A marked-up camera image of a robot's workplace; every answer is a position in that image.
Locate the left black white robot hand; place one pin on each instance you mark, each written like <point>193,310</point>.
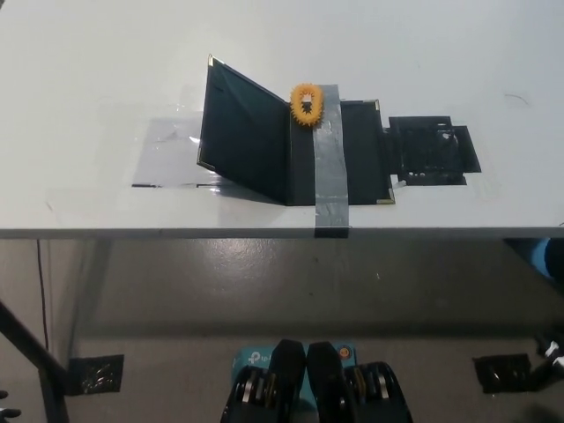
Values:
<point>8,412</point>

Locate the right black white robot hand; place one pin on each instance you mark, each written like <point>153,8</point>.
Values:
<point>551,350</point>

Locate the black USC diary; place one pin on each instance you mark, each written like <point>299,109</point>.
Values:
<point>247,145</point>

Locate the blue object under desk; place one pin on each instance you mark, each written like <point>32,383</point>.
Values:
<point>544,257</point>

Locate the black tape patch on desk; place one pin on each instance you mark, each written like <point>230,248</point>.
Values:
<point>469,150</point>

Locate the teal tp-link box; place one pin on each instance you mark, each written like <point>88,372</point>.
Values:
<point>253,357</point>

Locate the orange spiky rubber toy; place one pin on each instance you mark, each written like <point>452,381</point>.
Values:
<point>307,105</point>

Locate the clear plastic tape sheet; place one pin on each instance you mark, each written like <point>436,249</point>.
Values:
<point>185,106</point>

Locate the black plastic grid frame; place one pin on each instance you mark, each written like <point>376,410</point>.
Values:
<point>418,150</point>

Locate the grey duct tape strip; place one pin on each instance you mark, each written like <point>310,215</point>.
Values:
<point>330,167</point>

